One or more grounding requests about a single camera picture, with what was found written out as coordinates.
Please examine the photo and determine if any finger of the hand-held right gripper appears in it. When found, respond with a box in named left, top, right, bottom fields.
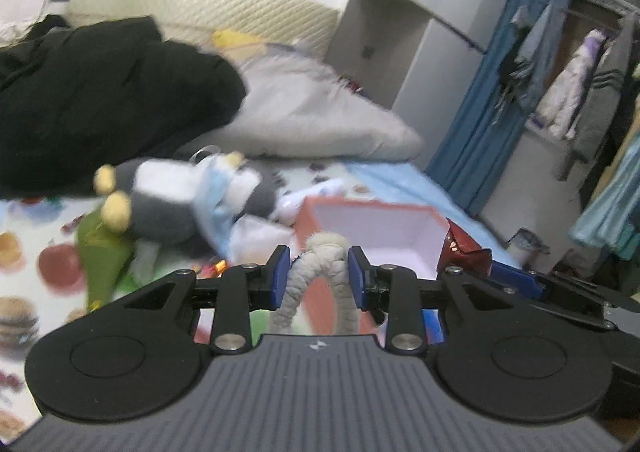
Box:
left=490, top=262, right=623, bottom=331

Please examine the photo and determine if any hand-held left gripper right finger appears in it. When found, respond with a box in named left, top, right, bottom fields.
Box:
left=347, top=245, right=518, bottom=356

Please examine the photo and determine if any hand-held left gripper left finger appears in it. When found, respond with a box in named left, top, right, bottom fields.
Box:
left=122, top=245, right=292, bottom=356

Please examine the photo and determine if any white braided rope toy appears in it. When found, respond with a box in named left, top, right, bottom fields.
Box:
left=270, top=230, right=363, bottom=336

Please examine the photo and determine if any orange cardboard box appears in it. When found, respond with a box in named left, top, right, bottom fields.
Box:
left=292, top=196, right=452, bottom=339

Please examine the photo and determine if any dark red foil packet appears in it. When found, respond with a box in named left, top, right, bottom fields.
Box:
left=437, top=218, right=494, bottom=281

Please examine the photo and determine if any small trash bin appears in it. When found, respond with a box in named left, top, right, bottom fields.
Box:
left=506, top=227, right=549, bottom=256

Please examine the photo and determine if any teal hanging garment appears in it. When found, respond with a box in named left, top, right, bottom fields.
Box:
left=567, top=131, right=640, bottom=261

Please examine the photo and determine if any grey penguin plush toy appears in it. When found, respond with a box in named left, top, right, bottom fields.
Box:
left=94, top=152, right=281, bottom=246

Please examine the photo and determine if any blue curtain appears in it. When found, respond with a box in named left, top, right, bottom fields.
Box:
left=424, top=0, right=572, bottom=219

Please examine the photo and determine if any grey quilt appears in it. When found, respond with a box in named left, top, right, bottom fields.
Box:
left=189, top=43, right=424, bottom=164

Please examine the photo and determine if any white puffy jacket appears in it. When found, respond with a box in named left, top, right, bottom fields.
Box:
left=534, top=29, right=609, bottom=141

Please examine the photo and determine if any white wardrobe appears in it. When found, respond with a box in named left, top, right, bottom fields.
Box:
left=327, top=0, right=522, bottom=169

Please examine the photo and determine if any pale blue hanging garment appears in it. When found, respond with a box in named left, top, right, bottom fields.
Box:
left=509, top=0, right=567, bottom=99

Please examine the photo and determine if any black jacket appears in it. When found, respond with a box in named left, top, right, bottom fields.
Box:
left=0, top=15, right=249, bottom=201

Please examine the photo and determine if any cream padded headboard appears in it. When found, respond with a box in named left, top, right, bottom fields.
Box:
left=65, top=0, right=344, bottom=59

